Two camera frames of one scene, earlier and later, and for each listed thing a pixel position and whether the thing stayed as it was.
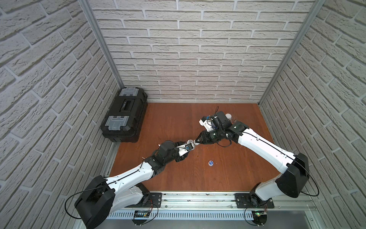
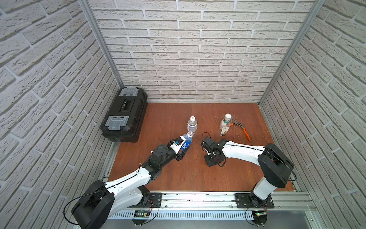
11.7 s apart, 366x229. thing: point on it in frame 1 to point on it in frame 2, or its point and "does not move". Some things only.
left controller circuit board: x=140 y=213 does not move
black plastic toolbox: x=123 y=121 does not move
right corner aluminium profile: x=316 y=8 does not move
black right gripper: x=204 y=139 to x=209 y=163
